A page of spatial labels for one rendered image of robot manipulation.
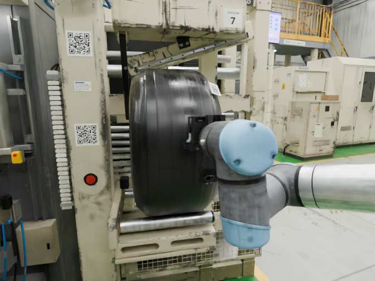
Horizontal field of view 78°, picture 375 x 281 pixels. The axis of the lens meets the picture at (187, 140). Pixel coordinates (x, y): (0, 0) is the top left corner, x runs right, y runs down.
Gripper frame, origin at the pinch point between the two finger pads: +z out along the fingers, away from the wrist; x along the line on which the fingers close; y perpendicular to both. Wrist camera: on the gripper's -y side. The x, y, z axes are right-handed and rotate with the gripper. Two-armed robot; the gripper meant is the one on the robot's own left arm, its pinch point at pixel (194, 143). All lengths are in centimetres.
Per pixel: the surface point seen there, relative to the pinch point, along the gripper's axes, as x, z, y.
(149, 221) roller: 12.9, 16.7, -28.4
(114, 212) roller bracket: 24.9, 19.4, -24.7
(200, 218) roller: -5.4, 16.4, -29.1
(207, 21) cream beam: -17, 40, 51
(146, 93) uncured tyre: 12.6, 6.9, 14.8
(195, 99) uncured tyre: -1.7, 5.1, 12.7
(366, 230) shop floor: -207, 124, -108
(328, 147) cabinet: -385, 363, -54
